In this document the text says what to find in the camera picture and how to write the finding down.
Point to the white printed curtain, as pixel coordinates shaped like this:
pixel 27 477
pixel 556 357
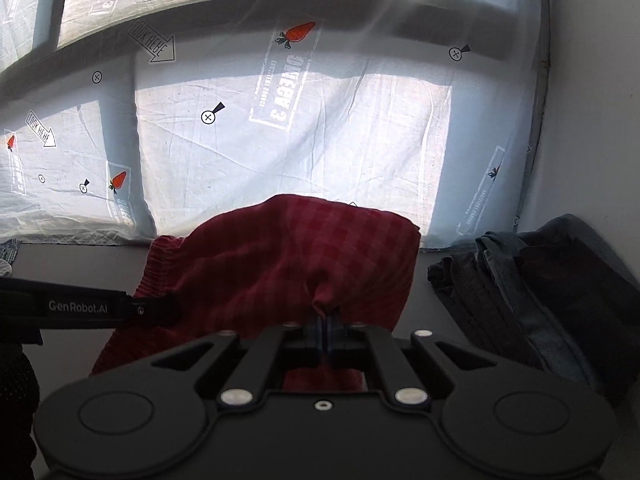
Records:
pixel 130 119

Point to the red checkered shorts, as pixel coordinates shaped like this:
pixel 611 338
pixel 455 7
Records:
pixel 290 259

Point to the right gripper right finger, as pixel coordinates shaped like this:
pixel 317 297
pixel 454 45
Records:
pixel 419 370

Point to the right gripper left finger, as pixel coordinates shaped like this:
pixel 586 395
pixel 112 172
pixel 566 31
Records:
pixel 228 370

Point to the dark folded clothes pile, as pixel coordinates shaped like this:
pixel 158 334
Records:
pixel 558 299

